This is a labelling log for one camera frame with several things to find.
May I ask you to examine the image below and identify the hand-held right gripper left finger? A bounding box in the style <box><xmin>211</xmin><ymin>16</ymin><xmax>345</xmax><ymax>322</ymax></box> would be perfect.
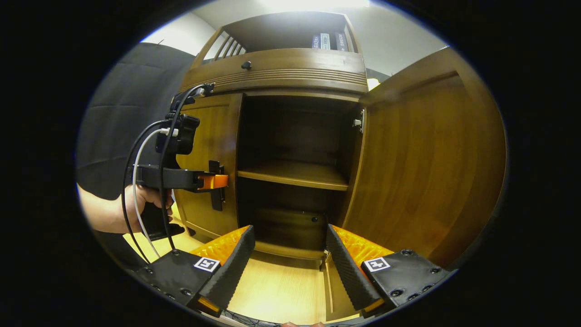
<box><xmin>136</xmin><ymin>225</ymin><xmax>256</xmax><ymax>317</ymax></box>

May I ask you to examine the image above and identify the large ceiling light panel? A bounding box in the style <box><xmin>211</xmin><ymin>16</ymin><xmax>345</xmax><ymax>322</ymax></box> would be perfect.
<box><xmin>258</xmin><ymin>0</ymin><xmax>371</xmax><ymax>12</ymax></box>

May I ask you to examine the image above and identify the black cable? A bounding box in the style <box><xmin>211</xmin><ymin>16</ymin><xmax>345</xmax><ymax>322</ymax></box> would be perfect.
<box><xmin>121</xmin><ymin>120</ymin><xmax>169</xmax><ymax>265</ymax></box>
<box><xmin>158</xmin><ymin>84</ymin><xmax>215</xmax><ymax>255</ymax></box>

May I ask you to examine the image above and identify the white cable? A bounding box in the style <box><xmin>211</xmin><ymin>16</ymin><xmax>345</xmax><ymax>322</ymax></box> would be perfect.
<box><xmin>132</xmin><ymin>128</ymin><xmax>180</xmax><ymax>260</ymax></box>

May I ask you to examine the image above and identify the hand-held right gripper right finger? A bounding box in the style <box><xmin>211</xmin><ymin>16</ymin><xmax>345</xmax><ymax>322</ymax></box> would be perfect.
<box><xmin>325</xmin><ymin>223</ymin><xmax>455</xmax><ymax>318</ymax></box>

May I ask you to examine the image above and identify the wooden inner shelf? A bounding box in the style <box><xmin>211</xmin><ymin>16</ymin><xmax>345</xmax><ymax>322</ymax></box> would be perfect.
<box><xmin>236</xmin><ymin>159</ymin><xmax>350</xmax><ymax>192</ymax></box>

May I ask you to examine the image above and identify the wooden double-door shoe cabinet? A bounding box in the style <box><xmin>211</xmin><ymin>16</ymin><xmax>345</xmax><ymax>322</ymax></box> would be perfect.
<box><xmin>175</xmin><ymin>11</ymin><xmax>369</xmax><ymax>262</ymax></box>

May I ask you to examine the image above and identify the black door handle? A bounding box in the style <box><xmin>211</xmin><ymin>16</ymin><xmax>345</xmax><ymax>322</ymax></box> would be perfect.
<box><xmin>208</xmin><ymin>160</ymin><xmax>226</xmax><ymax>212</ymax></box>

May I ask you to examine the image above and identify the wooden shoe cabinet door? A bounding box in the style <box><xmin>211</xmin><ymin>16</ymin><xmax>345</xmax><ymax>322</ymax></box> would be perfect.
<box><xmin>175</xmin><ymin>93</ymin><xmax>244</xmax><ymax>239</ymax></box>
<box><xmin>340</xmin><ymin>47</ymin><xmax>507</xmax><ymax>269</ymax></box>

